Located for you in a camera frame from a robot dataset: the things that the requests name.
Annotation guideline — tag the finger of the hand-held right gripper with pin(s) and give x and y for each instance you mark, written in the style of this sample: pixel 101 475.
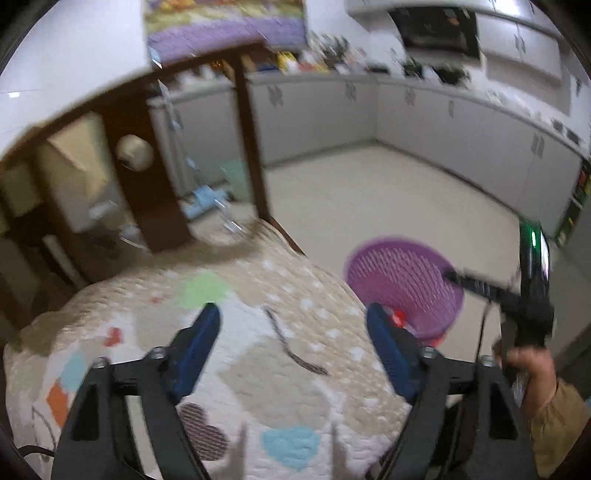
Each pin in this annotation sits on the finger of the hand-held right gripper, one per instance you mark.
pixel 475 285

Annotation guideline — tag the purple plastic basket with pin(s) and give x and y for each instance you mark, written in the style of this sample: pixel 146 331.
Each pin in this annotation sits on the purple plastic basket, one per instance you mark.
pixel 397 272

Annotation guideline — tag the blue mop base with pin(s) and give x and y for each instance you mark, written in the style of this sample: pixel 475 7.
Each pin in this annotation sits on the blue mop base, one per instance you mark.
pixel 203 198

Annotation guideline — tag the dark shelf unit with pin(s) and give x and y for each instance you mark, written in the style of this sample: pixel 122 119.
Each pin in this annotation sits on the dark shelf unit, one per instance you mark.
pixel 575 207

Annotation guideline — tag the colourful wall poster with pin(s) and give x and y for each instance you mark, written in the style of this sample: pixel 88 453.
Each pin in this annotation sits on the colourful wall poster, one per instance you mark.
pixel 221 27

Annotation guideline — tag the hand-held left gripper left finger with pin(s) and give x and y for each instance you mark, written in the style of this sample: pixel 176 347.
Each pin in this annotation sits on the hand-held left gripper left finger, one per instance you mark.
pixel 198 350

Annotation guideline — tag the black range hood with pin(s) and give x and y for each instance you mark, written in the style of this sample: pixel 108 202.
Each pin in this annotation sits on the black range hood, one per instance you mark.
pixel 434 32

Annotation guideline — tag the upper kitchen cabinets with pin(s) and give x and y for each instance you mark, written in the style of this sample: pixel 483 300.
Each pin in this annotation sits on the upper kitchen cabinets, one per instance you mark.
pixel 531 41

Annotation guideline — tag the grey kitchen cabinets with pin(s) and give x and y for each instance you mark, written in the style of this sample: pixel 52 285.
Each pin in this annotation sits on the grey kitchen cabinets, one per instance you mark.
pixel 415 120

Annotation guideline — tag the person's right forearm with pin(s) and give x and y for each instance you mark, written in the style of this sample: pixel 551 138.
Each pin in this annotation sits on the person's right forearm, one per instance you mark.
pixel 563 424

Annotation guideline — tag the green trash bin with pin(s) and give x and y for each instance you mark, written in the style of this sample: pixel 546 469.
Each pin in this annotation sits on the green trash bin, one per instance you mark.
pixel 235 177

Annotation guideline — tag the person's right hand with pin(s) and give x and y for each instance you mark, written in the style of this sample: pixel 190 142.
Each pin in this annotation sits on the person's right hand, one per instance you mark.
pixel 538 374

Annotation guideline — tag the dark wooden chair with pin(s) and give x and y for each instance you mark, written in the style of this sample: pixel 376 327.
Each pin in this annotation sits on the dark wooden chair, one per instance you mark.
pixel 152 207

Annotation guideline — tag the cardboard box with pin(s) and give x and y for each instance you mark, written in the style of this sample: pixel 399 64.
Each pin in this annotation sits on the cardboard box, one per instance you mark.
pixel 74 175

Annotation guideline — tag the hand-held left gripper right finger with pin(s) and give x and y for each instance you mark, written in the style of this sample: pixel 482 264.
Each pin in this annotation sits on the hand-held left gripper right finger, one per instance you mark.
pixel 392 350

